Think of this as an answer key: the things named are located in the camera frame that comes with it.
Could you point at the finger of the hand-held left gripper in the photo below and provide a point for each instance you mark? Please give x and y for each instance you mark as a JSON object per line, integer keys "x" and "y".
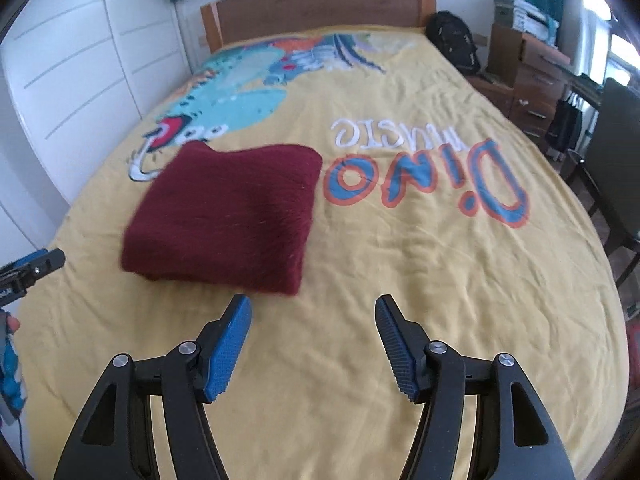
{"x": 37, "y": 270}

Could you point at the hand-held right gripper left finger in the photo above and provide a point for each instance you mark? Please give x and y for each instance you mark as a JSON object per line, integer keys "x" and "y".
{"x": 232, "y": 340}

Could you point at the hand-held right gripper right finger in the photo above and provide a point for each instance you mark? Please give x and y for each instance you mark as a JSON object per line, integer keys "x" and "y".
{"x": 395, "y": 345}

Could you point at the maroon knitted sweater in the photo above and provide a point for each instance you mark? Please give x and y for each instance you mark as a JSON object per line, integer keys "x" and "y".
{"x": 225, "y": 210}

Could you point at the person's left hand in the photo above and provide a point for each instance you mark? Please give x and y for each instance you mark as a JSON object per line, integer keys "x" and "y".
{"x": 13, "y": 323}

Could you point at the yellow printed blanket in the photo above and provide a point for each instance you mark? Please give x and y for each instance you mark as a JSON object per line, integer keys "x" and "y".
{"x": 400, "y": 260}

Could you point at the white wardrobe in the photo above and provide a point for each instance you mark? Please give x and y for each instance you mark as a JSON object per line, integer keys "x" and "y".
{"x": 75, "y": 60}

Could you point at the dark hanging cloth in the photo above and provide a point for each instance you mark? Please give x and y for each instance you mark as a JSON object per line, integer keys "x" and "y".
{"x": 565, "y": 125}

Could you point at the dark chair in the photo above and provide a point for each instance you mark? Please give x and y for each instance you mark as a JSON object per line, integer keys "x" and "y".
{"x": 620, "y": 160}

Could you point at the wooden drawer cabinet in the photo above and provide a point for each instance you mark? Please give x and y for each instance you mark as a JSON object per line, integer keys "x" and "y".
{"x": 535, "y": 85}

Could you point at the black backpack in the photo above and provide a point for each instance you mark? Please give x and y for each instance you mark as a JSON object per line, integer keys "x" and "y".
{"x": 452, "y": 40}

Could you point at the wooden bed headboard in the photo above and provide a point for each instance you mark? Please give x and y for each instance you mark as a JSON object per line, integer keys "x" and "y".
{"x": 320, "y": 7}

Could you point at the stack of boxes and papers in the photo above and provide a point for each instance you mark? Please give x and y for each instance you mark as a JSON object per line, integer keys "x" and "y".
{"x": 530, "y": 17}

